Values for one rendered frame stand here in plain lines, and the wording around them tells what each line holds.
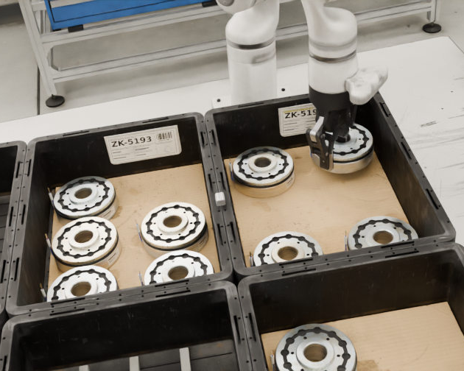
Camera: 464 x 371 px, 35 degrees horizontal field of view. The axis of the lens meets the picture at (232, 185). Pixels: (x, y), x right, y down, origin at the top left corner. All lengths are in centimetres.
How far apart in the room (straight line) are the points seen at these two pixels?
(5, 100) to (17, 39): 55
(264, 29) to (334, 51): 30
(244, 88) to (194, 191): 26
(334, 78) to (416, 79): 66
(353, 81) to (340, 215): 22
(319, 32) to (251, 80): 35
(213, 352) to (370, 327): 21
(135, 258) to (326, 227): 30
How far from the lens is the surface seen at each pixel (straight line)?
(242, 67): 140
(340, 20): 108
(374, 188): 124
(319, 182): 125
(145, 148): 129
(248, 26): 138
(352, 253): 99
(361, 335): 103
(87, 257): 114
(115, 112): 174
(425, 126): 161
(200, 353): 102
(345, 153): 123
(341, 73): 111
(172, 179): 129
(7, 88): 341
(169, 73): 324
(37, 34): 305
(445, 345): 103
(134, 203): 126
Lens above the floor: 163
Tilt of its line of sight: 39 degrees down
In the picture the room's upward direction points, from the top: 8 degrees counter-clockwise
